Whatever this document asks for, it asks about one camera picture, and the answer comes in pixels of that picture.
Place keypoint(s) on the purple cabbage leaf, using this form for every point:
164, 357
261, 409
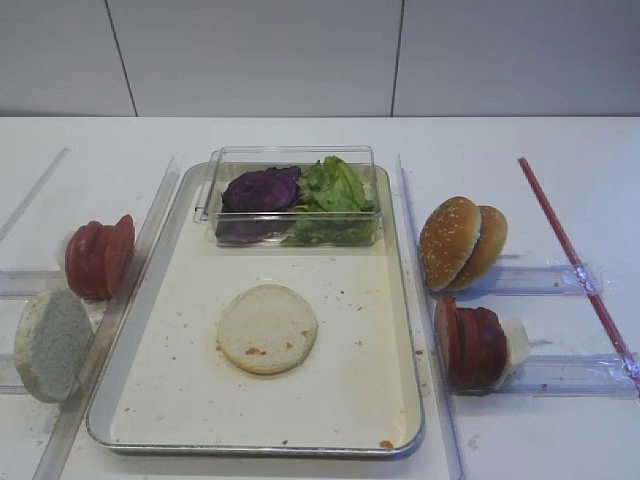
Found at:
270, 190

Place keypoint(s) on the white bread slice on tray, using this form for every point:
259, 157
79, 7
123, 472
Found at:
267, 330

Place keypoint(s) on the rear sesame bun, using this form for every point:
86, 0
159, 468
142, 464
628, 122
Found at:
492, 238

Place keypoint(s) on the clear tomato track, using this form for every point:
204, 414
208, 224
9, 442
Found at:
17, 285

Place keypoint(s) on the upright bread slice left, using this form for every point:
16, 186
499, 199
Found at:
52, 336

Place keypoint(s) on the clear patty track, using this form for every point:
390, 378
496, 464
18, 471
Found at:
598, 375

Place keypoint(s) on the clear rail right of tray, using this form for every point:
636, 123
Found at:
439, 390

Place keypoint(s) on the clear plastic container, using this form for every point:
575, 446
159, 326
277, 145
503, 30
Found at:
229, 162

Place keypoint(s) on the red plastic rail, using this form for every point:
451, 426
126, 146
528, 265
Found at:
615, 337

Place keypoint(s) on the clear rail of tray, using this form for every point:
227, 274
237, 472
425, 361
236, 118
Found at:
439, 390
73, 410

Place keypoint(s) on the clear bun track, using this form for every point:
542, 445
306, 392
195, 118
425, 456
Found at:
554, 280

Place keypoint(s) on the metal baking tray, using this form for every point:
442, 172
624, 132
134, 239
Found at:
167, 388

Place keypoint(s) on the meat patties stack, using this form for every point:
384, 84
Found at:
473, 345

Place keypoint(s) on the clear rail left of tray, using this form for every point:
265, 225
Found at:
73, 410

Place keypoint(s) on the sesame bun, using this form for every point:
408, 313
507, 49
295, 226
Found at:
492, 238
447, 240

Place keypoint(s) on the front sesame bun top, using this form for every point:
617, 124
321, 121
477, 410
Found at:
447, 240

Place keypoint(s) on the green lettuce in container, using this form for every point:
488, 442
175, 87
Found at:
332, 197

